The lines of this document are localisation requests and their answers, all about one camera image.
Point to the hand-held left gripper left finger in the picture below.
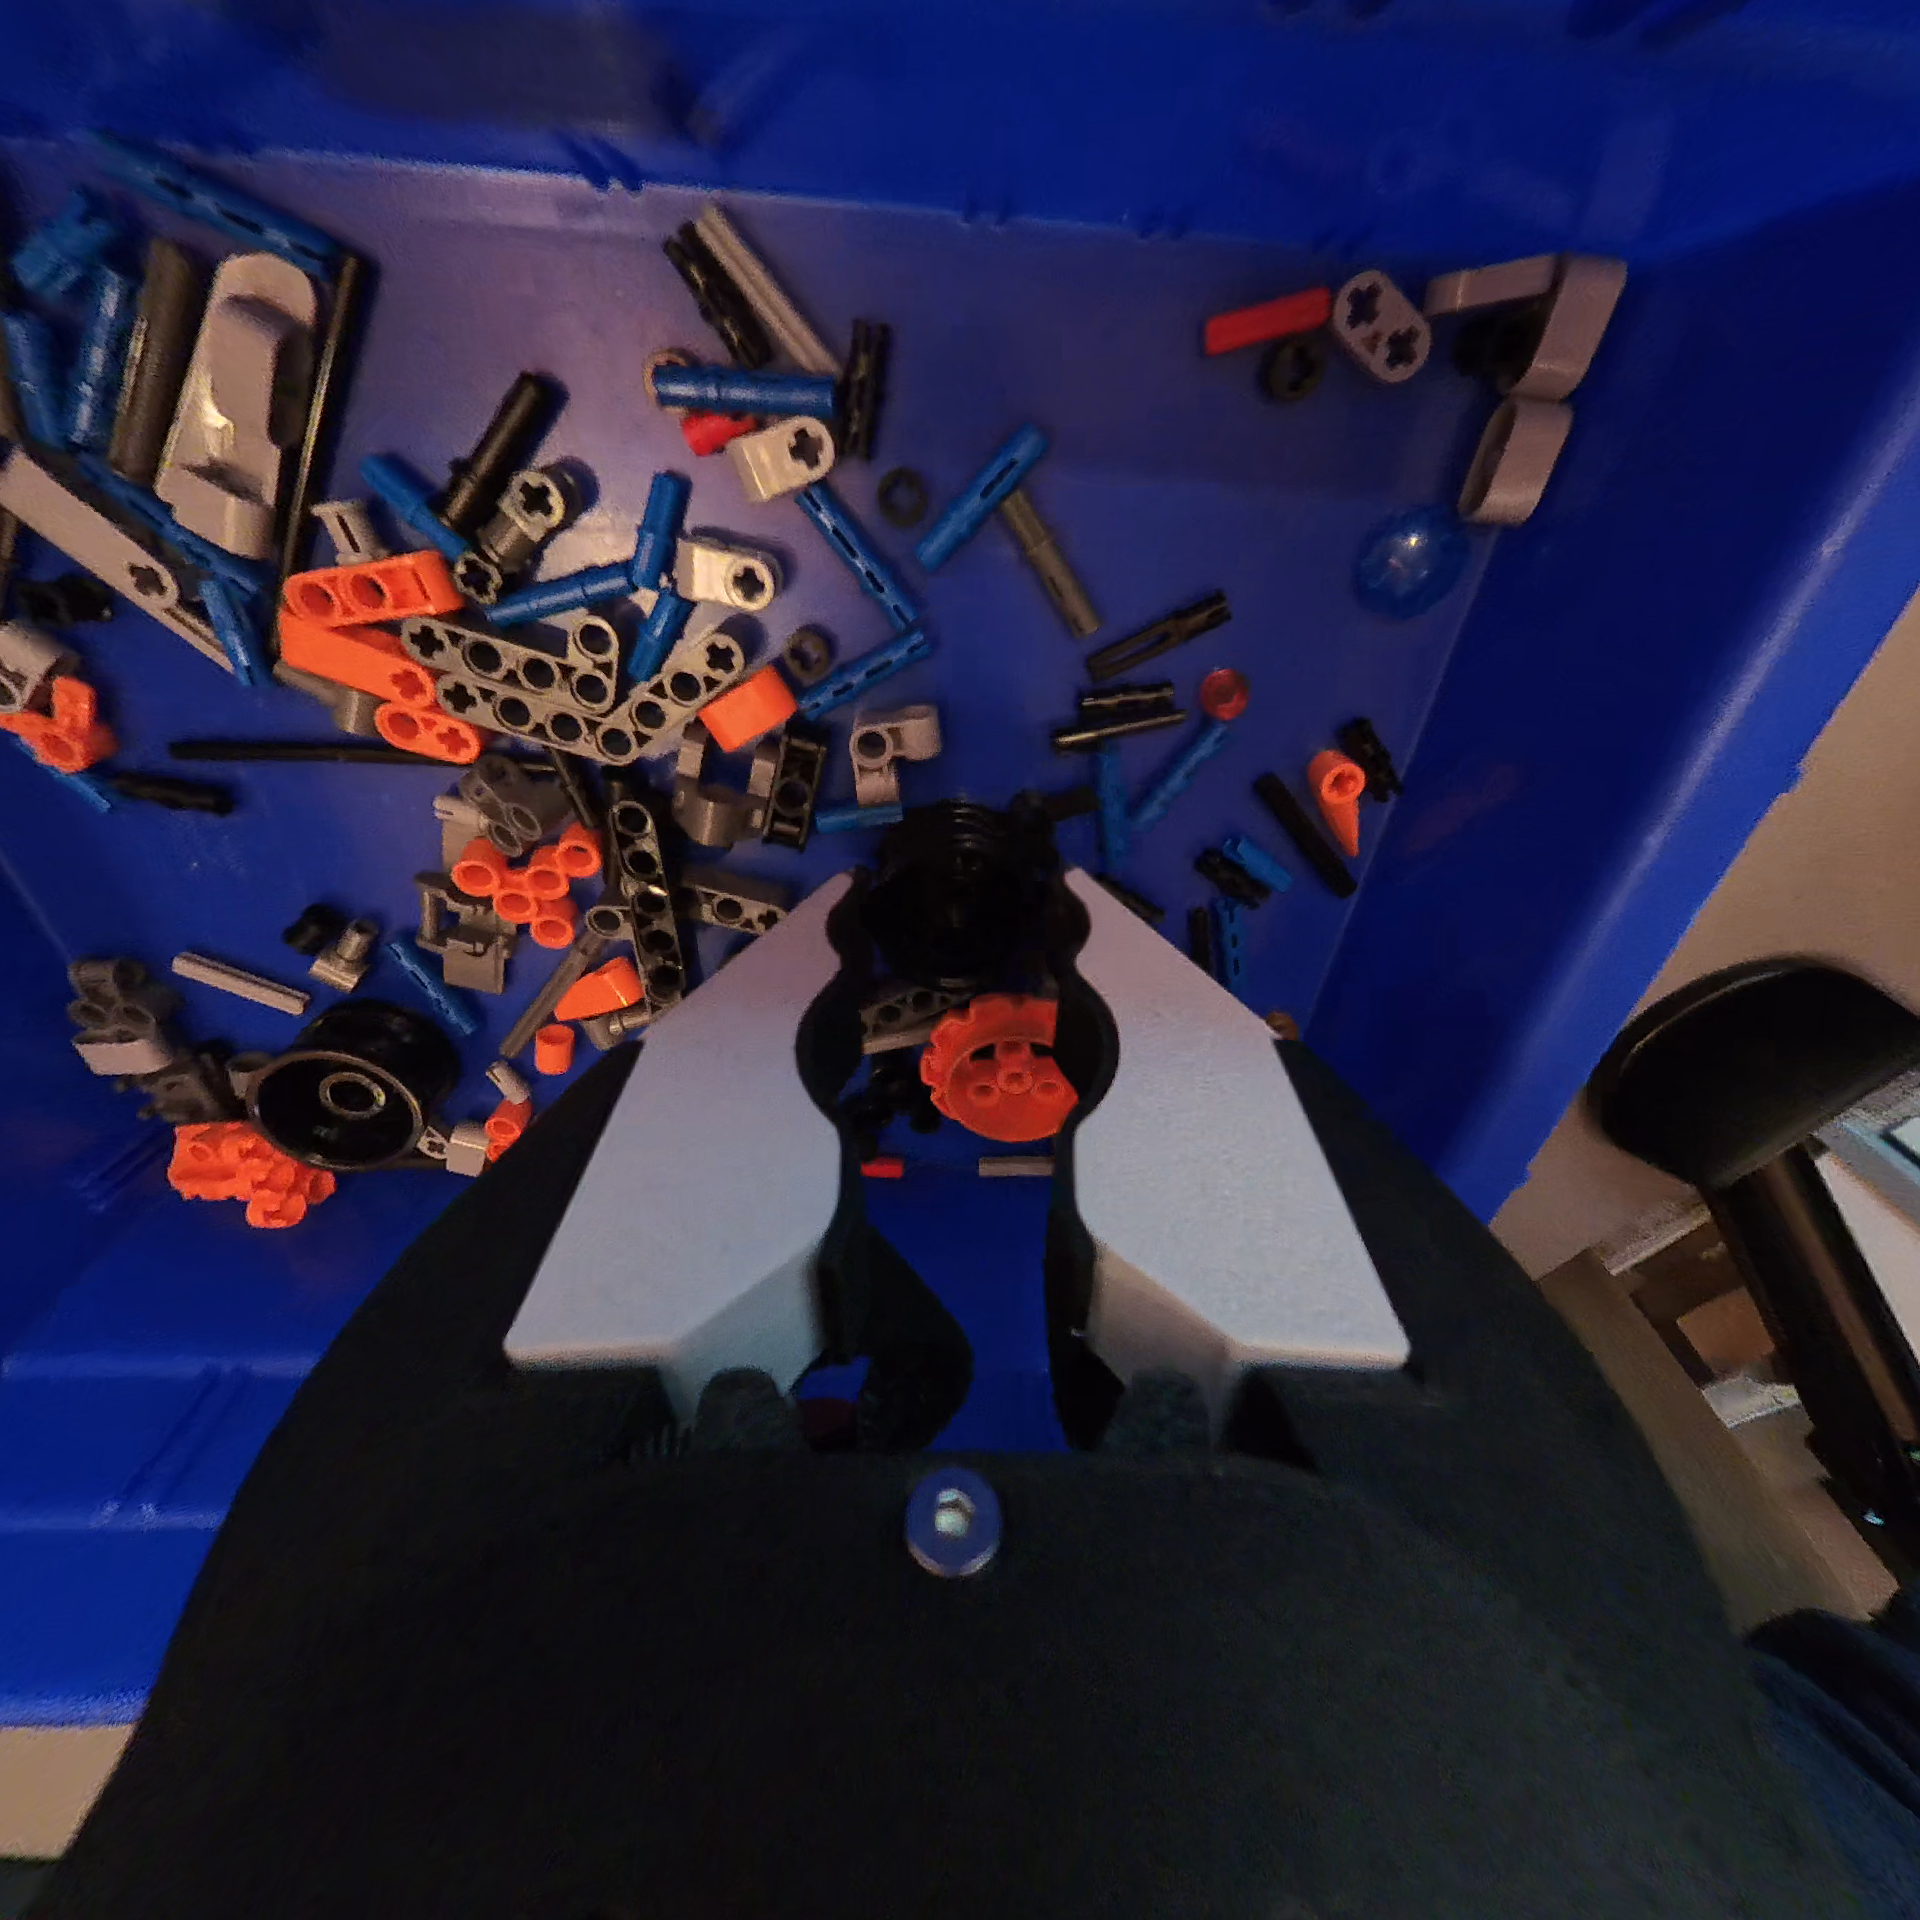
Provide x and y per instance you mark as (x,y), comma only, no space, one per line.
(690,1185)

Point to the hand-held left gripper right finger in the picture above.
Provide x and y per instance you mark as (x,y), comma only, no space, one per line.
(1214,1185)

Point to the heap of mixed coloured pieces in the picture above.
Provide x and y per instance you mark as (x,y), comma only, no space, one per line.
(524,675)

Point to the blue plastic bin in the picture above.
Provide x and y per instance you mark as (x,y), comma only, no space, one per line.
(1051,134)

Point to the black wheel hub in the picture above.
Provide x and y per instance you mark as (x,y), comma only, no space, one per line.
(349,1093)

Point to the black rounded object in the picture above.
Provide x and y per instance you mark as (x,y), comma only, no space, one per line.
(1754,1065)

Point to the clear blue dome piece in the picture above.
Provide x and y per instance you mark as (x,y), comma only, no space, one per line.
(1411,558)

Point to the black chair post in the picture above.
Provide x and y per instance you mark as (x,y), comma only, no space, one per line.
(1822,1320)

